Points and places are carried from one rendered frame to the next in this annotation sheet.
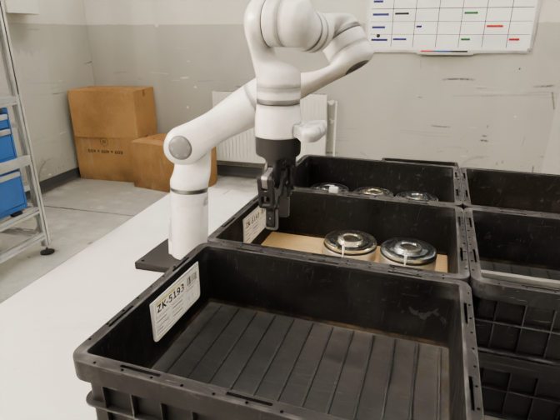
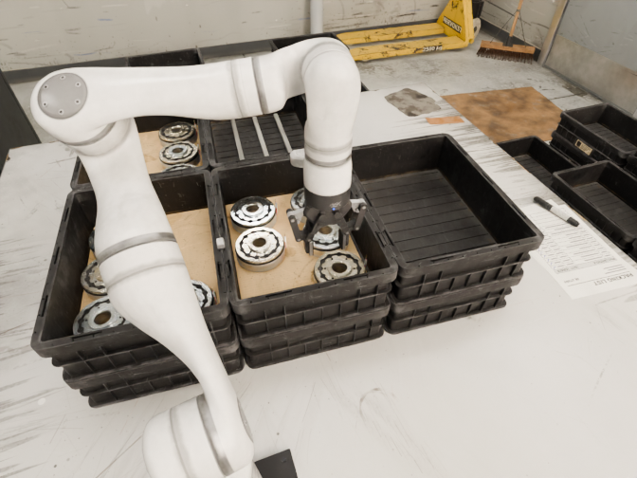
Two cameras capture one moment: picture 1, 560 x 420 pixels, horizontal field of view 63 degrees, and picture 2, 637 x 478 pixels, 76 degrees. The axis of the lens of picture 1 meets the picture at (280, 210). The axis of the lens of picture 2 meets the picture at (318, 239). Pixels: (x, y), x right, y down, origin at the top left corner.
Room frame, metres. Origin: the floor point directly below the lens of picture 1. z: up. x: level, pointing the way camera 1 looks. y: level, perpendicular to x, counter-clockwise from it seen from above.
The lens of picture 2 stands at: (1.04, 0.43, 1.48)
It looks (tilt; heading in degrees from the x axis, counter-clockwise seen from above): 45 degrees down; 236
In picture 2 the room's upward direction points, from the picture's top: straight up
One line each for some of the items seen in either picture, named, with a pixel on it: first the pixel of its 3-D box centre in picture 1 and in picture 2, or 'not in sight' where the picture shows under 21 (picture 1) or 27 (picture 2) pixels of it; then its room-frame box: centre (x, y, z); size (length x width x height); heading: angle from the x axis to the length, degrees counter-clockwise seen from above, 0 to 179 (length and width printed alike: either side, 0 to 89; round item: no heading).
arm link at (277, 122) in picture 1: (289, 116); (324, 157); (0.73, -0.01, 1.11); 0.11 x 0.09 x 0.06; 71
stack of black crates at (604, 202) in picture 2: not in sight; (597, 227); (-0.60, 0.06, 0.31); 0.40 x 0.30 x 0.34; 75
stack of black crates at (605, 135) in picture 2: not in sight; (598, 156); (-1.09, -0.23, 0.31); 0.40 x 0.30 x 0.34; 75
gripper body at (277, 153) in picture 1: (277, 158); (326, 200); (0.74, 0.00, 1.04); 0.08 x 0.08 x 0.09
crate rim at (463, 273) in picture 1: (344, 227); (293, 217); (0.74, -0.11, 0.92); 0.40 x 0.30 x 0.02; 71
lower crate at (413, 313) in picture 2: not in sight; (415, 243); (0.46, -0.02, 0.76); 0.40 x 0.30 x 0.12; 71
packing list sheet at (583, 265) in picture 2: not in sight; (565, 244); (0.08, 0.17, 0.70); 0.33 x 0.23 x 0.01; 75
